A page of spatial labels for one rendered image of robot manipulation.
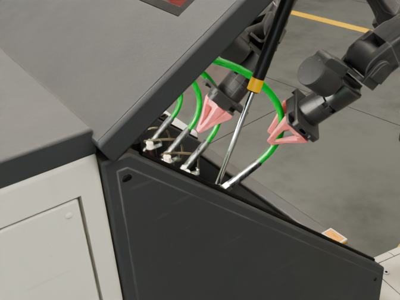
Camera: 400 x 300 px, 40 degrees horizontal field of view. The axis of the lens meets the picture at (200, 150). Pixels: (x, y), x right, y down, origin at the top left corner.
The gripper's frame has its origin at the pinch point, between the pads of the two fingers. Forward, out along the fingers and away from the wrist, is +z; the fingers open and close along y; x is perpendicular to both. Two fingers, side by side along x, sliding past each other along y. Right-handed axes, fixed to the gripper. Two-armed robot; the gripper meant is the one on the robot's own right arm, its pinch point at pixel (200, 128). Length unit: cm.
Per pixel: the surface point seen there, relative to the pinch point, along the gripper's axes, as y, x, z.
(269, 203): -31.6, -3.3, 6.3
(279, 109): -4.4, 11.3, -13.9
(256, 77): 19.1, 34.3, -16.3
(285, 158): -154, -156, 13
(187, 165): -8.3, -7.8, 10.4
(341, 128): -188, -174, -23
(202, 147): -9.0, -8.9, 5.0
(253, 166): -9.3, 10.5, -1.4
